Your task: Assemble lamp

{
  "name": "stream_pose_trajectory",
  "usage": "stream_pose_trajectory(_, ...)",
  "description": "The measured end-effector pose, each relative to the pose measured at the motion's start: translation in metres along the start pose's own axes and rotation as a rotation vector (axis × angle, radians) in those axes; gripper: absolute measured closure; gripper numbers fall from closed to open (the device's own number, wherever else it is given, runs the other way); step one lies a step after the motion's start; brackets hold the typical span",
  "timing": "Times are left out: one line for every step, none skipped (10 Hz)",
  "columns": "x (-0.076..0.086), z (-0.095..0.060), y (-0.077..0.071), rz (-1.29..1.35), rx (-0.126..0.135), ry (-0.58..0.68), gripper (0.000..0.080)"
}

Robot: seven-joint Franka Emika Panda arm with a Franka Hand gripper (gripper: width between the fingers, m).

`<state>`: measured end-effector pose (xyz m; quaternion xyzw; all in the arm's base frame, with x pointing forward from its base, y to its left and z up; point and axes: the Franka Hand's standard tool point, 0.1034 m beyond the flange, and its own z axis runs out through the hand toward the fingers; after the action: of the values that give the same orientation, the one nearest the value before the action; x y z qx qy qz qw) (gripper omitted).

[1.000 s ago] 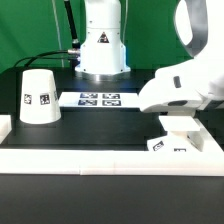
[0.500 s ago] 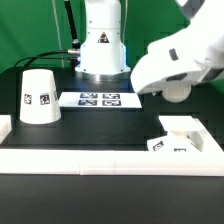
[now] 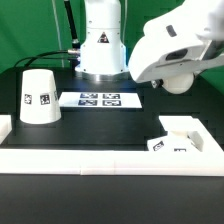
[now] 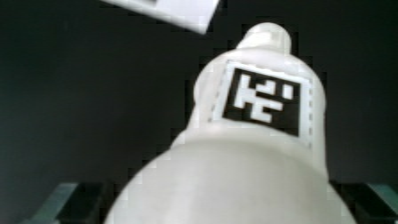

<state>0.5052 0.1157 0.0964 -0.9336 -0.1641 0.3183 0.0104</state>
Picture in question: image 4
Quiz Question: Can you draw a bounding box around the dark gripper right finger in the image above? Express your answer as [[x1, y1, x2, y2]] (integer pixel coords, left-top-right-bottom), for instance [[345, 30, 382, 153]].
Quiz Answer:
[[331, 181, 398, 224]]

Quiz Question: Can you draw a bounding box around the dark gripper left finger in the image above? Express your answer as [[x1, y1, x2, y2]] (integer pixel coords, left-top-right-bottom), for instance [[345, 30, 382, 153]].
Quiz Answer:
[[18, 182, 111, 224]]

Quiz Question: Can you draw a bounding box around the white lamp bulb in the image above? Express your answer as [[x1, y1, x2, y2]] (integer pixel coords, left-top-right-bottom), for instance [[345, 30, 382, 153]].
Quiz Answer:
[[105, 23, 357, 224]]

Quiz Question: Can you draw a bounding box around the white marker tag sheet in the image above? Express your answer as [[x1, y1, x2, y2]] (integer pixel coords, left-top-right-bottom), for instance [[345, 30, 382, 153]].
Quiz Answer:
[[102, 0, 221, 34]]

